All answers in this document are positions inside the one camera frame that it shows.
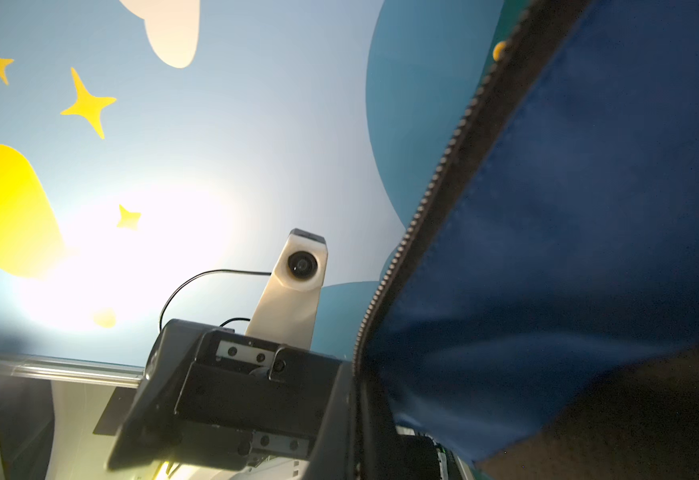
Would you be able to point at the dark blue jacket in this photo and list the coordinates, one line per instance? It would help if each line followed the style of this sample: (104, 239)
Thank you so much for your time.
(540, 317)

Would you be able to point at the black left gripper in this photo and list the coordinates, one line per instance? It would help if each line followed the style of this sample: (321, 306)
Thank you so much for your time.
(213, 398)

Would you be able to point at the horizontal back aluminium rail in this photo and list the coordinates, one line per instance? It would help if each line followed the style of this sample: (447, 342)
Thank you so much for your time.
(65, 370)

